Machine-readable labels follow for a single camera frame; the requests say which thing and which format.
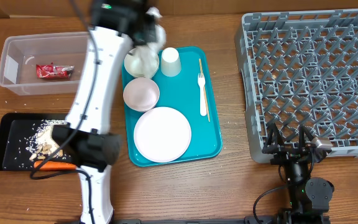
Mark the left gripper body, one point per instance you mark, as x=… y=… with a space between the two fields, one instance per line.
x=149 y=31

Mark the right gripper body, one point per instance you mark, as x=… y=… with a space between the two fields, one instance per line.
x=285 y=155

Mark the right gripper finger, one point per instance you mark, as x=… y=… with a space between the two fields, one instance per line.
x=274 y=137
x=304 y=135

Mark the white napkin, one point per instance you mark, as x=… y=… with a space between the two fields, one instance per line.
x=161 y=34

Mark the red snack wrapper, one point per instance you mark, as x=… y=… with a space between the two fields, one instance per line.
x=52 y=71

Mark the rice and peanut scraps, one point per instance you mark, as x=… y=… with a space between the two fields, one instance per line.
x=31 y=140

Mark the orange carrot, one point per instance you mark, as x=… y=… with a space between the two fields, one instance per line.
x=53 y=165

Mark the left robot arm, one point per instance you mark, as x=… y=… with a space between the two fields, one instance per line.
x=115 y=28

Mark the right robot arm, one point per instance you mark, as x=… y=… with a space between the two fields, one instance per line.
x=309 y=196

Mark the grey dishwasher rack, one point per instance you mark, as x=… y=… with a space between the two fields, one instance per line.
x=300 y=68

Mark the white paper cup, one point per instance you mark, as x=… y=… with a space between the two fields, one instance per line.
x=170 y=62

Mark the wooden chopstick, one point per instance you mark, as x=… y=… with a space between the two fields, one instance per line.
x=207 y=107

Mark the white plastic fork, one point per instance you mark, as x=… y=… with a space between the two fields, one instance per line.
x=202 y=96

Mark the teal plastic serving tray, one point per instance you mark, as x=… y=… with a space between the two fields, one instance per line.
x=183 y=94

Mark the clear plastic bin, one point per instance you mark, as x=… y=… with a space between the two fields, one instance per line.
x=21 y=54

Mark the white round plate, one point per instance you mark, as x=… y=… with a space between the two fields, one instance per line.
x=162 y=134

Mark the black plastic tray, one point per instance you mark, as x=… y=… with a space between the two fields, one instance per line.
x=7 y=162

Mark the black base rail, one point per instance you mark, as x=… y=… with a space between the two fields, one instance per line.
x=245 y=220

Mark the cardboard wall panel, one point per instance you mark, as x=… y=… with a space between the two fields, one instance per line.
x=62 y=8

